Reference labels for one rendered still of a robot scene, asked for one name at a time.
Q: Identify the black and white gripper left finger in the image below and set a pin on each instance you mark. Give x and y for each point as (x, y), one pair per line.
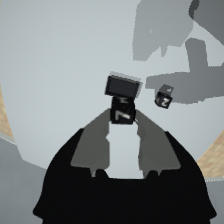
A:
(85, 152)

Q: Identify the black rectangular tray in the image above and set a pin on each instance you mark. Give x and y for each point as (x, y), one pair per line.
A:
(121, 88)

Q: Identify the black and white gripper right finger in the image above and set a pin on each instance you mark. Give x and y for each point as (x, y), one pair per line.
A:
(160, 151)

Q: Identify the black cube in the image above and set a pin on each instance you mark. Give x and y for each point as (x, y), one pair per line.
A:
(163, 100)
(122, 110)

